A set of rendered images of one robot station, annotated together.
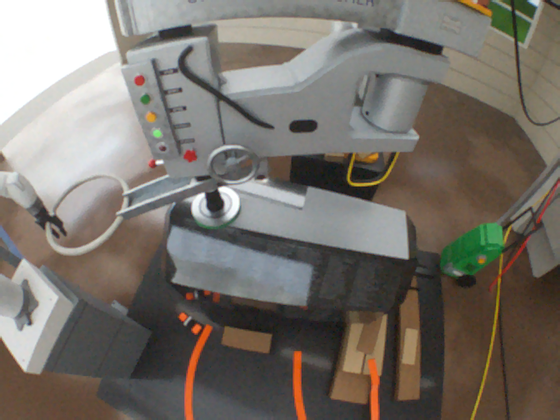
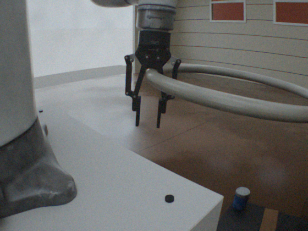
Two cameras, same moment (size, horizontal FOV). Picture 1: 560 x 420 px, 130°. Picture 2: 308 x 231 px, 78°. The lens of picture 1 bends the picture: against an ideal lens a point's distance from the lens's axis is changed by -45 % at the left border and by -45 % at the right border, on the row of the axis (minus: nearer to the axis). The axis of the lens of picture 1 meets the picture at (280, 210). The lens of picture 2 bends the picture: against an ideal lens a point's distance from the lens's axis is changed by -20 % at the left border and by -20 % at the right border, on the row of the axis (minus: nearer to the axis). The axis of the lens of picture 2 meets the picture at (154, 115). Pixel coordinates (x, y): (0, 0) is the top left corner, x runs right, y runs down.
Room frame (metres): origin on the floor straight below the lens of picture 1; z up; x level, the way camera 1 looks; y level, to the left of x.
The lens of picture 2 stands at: (-0.08, 0.87, 1.03)
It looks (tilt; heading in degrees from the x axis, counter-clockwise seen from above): 18 degrees down; 27
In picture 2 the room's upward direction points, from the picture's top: straight up
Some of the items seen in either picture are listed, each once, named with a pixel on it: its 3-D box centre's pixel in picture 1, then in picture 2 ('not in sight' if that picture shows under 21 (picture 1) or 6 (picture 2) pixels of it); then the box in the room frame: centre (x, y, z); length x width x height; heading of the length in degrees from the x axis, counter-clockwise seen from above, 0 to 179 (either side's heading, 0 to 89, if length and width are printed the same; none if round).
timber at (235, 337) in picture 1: (247, 340); not in sight; (0.16, 0.17, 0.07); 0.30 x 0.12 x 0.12; 84
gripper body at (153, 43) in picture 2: (42, 214); (153, 49); (0.41, 1.12, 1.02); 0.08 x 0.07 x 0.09; 115
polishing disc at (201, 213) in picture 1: (215, 205); not in sight; (0.62, 0.28, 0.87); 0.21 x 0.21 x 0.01
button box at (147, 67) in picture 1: (152, 113); not in sight; (0.50, 0.33, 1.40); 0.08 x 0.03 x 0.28; 100
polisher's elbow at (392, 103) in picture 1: (394, 95); not in sight; (0.73, -0.37, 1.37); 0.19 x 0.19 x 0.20
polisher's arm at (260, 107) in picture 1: (319, 104); not in sight; (0.67, -0.11, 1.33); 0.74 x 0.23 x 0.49; 100
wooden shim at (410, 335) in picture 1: (409, 346); not in sight; (0.08, -0.92, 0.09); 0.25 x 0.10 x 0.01; 165
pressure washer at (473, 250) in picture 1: (484, 242); not in sight; (0.70, -1.60, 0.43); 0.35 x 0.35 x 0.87; 64
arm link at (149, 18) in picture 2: (33, 204); (156, 19); (0.41, 1.11, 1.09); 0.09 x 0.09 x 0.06
